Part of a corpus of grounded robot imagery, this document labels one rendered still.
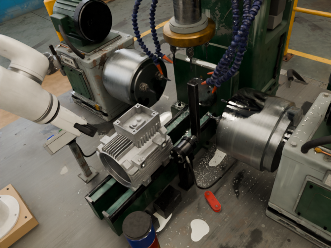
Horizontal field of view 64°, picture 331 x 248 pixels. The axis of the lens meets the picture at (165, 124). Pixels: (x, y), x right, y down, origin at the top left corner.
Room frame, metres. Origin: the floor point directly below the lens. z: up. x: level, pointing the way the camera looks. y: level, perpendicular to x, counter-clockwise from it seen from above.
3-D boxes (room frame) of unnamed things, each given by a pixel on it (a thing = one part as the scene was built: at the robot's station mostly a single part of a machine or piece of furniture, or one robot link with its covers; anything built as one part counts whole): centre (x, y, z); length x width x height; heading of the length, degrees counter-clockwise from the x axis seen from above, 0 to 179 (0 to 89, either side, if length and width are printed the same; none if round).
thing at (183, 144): (0.70, -0.20, 0.92); 0.45 x 0.13 x 0.24; 133
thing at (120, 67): (1.11, 0.14, 1.04); 0.37 x 0.25 x 0.25; 43
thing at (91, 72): (1.29, 0.30, 0.99); 0.35 x 0.31 x 0.37; 43
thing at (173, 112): (0.98, -0.08, 0.86); 0.07 x 0.06 x 0.12; 43
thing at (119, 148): (0.64, 0.12, 1.02); 0.20 x 0.19 x 0.19; 134
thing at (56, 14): (1.29, 0.35, 1.16); 0.33 x 0.26 x 0.42; 43
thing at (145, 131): (0.67, 0.09, 1.11); 0.12 x 0.11 x 0.07; 134
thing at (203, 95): (0.91, -0.17, 1.02); 0.15 x 0.02 x 0.15; 43
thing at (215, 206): (0.51, -0.12, 0.81); 0.09 x 0.03 x 0.02; 18
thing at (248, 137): (0.60, -0.33, 1.04); 0.41 x 0.25 x 0.25; 43
